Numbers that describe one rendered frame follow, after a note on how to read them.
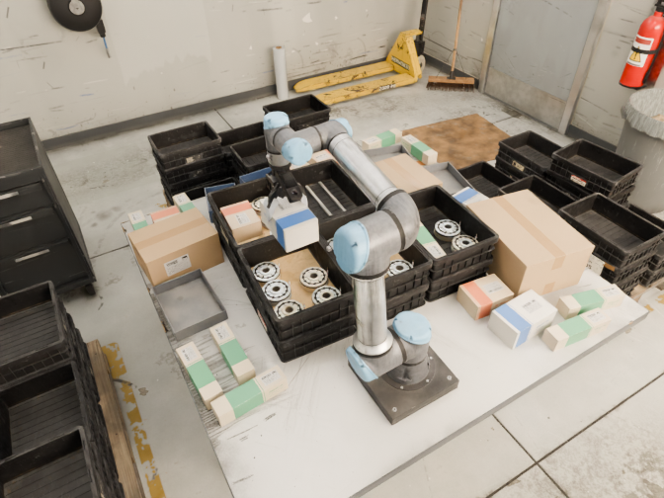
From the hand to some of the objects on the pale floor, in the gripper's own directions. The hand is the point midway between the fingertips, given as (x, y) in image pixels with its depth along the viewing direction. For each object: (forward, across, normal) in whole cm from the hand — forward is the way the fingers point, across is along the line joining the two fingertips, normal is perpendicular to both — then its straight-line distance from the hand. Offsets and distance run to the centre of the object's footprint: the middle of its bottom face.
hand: (288, 215), depth 165 cm
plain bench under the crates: (+111, -31, -6) cm, 115 cm away
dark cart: (+110, +94, -151) cm, 209 cm away
